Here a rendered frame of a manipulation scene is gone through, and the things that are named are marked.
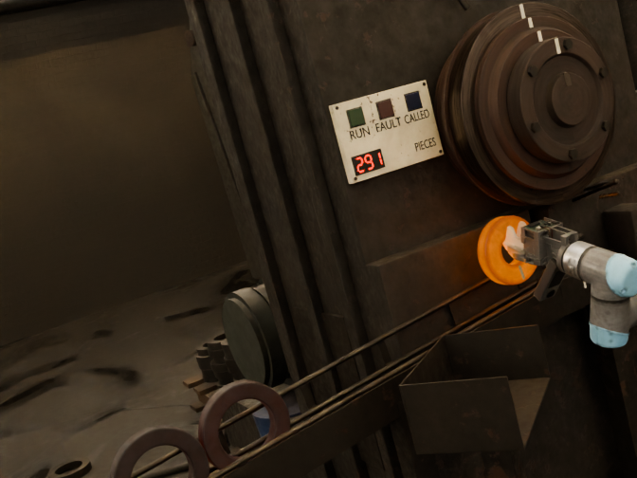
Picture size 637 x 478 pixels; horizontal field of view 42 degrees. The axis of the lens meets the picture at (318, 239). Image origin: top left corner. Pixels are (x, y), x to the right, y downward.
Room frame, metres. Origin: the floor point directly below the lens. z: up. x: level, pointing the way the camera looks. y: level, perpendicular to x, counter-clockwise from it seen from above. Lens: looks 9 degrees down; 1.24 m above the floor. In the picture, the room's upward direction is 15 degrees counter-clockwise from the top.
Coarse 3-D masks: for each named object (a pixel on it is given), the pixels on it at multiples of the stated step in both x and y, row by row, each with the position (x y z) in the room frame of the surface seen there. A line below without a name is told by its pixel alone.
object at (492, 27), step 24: (504, 24) 1.93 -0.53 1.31; (576, 24) 2.02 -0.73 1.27; (480, 48) 1.89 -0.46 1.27; (600, 48) 2.05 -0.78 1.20; (456, 72) 1.91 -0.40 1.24; (456, 96) 1.89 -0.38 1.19; (456, 120) 1.89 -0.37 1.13; (456, 144) 1.91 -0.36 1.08; (480, 144) 1.87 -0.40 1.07; (480, 168) 1.87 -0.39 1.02; (600, 168) 2.01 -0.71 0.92; (504, 192) 1.88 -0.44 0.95; (528, 192) 1.91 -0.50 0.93; (552, 192) 1.94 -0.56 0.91; (576, 192) 1.97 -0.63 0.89
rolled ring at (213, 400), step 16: (240, 384) 1.58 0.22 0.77; (256, 384) 1.60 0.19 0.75; (224, 400) 1.57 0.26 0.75; (272, 400) 1.61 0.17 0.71; (208, 416) 1.55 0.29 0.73; (272, 416) 1.62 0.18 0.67; (288, 416) 1.62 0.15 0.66; (208, 432) 1.54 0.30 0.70; (272, 432) 1.61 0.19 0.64; (208, 448) 1.54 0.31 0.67; (224, 464) 1.55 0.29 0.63
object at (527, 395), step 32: (448, 352) 1.69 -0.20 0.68; (480, 352) 1.66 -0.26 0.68; (512, 352) 1.63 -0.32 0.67; (544, 352) 1.60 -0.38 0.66; (416, 384) 1.45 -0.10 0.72; (448, 384) 1.42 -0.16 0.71; (480, 384) 1.39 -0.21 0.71; (512, 384) 1.62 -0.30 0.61; (544, 384) 1.57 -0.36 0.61; (416, 416) 1.46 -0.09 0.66; (448, 416) 1.43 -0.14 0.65; (480, 416) 1.40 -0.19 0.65; (512, 416) 1.37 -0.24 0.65; (416, 448) 1.47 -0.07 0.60; (448, 448) 1.44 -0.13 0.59; (480, 448) 1.41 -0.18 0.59; (512, 448) 1.38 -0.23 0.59
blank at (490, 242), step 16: (496, 224) 1.84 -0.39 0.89; (512, 224) 1.85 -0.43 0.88; (528, 224) 1.87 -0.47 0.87; (480, 240) 1.84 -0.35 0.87; (496, 240) 1.83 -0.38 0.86; (480, 256) 1.83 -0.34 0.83; (496, 256) 1.82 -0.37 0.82; (496, 272) 1.82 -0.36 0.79; (512, 272) 1.83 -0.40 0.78; (528, 272) 1.85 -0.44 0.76
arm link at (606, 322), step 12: (600, 300) 1.58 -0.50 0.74; (624, 300) 1.57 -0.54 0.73; (636, 300) 1.62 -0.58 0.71; (600, 312) 1.59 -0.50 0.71; (612, 312) 1.58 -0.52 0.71; (624, 312) 1.58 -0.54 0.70; (636, 312) 1.60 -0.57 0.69; (600, 324) 1.59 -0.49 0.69; (612, 324) 1.58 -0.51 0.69; (624, 324) 1.59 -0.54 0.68; (636, 324) 1.62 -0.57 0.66; (600, 336) 1.60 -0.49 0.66; (612, 336) 1.59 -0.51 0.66; (624, 336) 1.59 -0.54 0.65
